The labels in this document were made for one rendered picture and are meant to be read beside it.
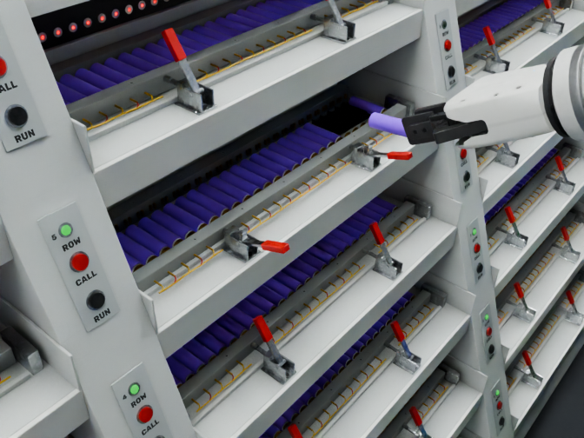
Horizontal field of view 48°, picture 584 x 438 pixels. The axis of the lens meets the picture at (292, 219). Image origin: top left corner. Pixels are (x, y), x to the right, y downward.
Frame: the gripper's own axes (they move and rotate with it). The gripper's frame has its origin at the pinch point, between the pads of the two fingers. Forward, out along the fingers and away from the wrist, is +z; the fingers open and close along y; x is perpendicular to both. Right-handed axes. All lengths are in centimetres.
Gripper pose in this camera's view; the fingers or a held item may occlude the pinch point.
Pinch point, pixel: (428, 123)
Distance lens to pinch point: 73.5
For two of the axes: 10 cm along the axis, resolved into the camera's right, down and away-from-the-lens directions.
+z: -6.7, 0.6, 7.4
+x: 3.7, 8.9, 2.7
